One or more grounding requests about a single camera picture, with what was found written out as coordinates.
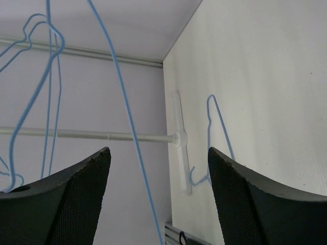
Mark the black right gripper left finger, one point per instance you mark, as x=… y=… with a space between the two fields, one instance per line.
x=63 y=208

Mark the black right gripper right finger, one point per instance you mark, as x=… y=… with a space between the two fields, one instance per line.
x=254 y=209

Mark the grey clothes rack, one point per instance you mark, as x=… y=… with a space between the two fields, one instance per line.
x=179 y=139

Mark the aluminium mounting rail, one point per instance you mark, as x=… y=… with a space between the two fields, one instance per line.
x=175 y=236

